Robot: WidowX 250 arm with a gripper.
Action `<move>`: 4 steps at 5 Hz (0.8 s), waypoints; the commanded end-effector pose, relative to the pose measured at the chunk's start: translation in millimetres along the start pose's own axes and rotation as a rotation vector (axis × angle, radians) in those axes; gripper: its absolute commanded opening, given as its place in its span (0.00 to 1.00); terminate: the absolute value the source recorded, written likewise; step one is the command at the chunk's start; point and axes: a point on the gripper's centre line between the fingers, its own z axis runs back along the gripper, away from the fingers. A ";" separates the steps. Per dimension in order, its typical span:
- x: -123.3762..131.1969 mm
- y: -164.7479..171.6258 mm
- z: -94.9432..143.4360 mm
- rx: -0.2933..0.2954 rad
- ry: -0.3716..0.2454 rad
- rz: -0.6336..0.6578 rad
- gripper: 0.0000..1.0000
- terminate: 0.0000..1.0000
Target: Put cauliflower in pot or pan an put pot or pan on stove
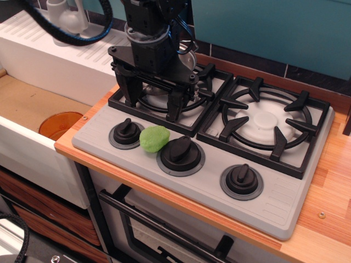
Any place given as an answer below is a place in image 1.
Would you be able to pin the grey toy stove top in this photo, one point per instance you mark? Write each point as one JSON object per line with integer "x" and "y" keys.
{"x": 275, "y": 211}

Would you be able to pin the black oven door handle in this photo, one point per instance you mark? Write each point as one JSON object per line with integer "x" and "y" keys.
{"x": 218, "y": 255}

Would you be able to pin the white toy sink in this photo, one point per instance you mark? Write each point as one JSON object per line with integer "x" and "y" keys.
{"x": 40, "y": 79}

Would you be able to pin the left black stove knob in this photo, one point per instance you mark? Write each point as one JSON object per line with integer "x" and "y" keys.
{"x": 126, "y": 135}

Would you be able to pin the left black burner grate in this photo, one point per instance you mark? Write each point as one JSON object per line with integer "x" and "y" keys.
{"x": 152, "y": 110}

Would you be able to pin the right black burner grate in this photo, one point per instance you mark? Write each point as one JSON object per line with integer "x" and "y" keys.
{"x": 273, "y": 127}

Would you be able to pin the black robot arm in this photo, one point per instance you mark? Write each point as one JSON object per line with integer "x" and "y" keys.
{"x": 153, "y": 29}

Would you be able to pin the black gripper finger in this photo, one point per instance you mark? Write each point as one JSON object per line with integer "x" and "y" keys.
{"x": 130, "y": 85}
{"x": 177, "y": 99}

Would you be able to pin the middle black stove knob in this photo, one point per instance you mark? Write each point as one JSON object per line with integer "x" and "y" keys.
{"x": 181, "y": 157}

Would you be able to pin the wooden drawer front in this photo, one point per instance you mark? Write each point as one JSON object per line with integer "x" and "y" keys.
{"x": 61, "y": 222}

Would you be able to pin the orange plastic plate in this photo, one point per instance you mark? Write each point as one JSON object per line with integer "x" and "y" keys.
{"x": 58, "y": 124}

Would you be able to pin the grey toy faucet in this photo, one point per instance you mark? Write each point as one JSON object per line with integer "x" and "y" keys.
{"x": 70, "y": 21}

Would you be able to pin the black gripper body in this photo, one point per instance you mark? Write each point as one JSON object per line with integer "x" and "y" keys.
{"x": 157, "y": 63}

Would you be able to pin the toy oven door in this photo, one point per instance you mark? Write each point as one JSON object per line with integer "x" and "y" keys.
{"x": 152, "y": 231}

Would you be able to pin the black stove knob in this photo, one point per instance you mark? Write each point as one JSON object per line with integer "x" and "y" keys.
{"x": 241, "y": 182}
{"x": 181, "y": 157}
{"x": 126, "y": 135}

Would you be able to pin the green toy cauliflower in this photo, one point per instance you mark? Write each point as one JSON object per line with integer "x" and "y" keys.
{"x": 154, "y": 138}

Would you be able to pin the black burner grate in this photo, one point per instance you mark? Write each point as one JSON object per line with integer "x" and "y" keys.
{"x": 273, "y": 127}
{"x": 152, "y": 110}

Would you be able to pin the stainless steel pot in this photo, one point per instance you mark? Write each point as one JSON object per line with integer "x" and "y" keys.
{"x": 189, "y": 60}

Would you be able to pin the right black stove knob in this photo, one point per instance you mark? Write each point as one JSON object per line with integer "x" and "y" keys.
{"x": 241, "y": 182}

